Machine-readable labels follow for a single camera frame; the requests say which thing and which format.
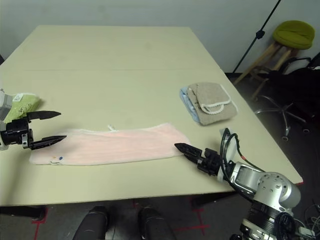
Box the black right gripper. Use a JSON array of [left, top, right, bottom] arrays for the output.
[[174, 142, 225, 177]]

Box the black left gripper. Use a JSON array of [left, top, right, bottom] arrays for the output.
[[0, 110, 68, 151]]

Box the pink terry towel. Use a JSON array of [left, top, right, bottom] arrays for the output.
[[29, 122, 190, 166]]

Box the green folded towel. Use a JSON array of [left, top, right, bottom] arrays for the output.
[[4, 92, 42, 123]]

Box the beige towel with white trim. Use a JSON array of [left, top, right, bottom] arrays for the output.
[[187, 81, 238, 127]]

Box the black table base bar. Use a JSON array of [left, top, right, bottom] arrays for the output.
[[0, 204, 47, 221], [192, 192, 238, 207]]

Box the robot right leg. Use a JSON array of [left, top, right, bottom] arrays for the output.
[[138, 206, 173, 240]]

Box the robot leg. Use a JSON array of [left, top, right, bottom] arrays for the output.
[[76, 206, 108, 240], [138, 206, 173, 240]]

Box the robot left leg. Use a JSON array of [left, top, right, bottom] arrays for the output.
[[76, 206, 108, 240]]

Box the black office chair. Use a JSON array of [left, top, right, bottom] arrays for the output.
[[254, 52, 320, 142]]

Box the black stand pole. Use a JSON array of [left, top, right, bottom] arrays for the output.
[[233, 0, 283, 73]]

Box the white power strip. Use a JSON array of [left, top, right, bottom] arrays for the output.
[[297, 224, 316, 236]]

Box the wooden stool green cushion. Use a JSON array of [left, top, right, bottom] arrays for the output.
[[233, 20, 316, 100]]

